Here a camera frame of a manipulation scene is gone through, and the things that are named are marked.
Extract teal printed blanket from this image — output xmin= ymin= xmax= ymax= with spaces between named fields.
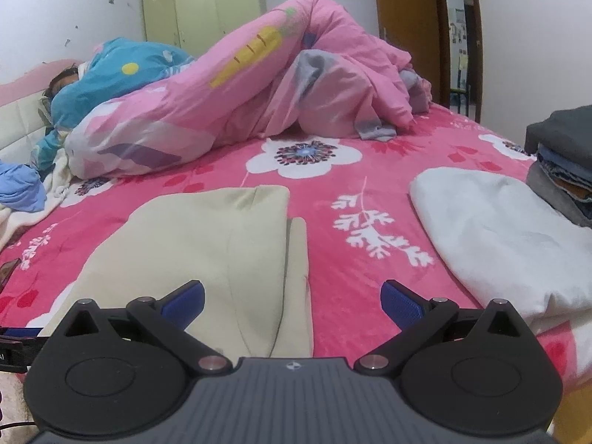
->
xmin=30 ymin=37 xmax=197 ymax=172

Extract pink and white padded headboard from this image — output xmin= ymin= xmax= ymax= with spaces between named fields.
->
xmin=0 ymin=58 xmax=84 ymax=167

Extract beige zip hoodie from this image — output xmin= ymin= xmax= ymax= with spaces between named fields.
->
xmin=28 ymin=185 xmax=315 ymax=359

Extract blue folded jeans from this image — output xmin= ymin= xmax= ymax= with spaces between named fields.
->
xmin=536 ymin=145 xmax=592 ymax=204

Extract wooden door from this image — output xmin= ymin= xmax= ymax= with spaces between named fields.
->
xmin=371 ymin=0 xmax=447 ymax=107

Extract light grey folded garment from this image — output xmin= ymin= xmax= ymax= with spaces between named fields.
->
xmin=527 ymin=162 xmax=592 ymax=227

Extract pink floral bed sheet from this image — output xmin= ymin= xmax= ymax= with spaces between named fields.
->
xmin=0 ymin=104 xmax=592 ymax=398

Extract black smartphone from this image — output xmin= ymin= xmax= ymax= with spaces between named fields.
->
xmin=0 ymin=258 xmax=21 ymax=294

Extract cream fleece garment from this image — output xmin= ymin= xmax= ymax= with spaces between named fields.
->
xmin=0 ymin=148 xmax=93 ymax=250

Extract dark grey folded garment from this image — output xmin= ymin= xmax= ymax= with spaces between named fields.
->
xmin=525 ymin=104 xmax=592 ymax=172

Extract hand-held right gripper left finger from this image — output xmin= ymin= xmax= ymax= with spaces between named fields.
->
xmin=65 ymin=280 xmax=231 ymax=373

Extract blue crumpled garment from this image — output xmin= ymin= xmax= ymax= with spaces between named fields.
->
xmin=0 ymin=162 xmax=47 ymax=213

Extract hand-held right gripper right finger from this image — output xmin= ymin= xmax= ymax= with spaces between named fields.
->
xmin=354 ymin=280 xmax=525 ymax=373

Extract white folded garment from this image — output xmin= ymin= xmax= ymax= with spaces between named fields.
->
xmin=409 ymin=166 xmax=592 ymax=329

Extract pink printed duvet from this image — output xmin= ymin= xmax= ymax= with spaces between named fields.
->
xmin=62 ymin=0 xmax=433 ymax=179

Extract black cable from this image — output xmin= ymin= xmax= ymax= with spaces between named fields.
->
xmin=0 ymin=418 xmax=40 ymax=433

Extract pale green wardrobe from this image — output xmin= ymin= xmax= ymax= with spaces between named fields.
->
xmin=140 ymin=0 xmax=269 ymax=58

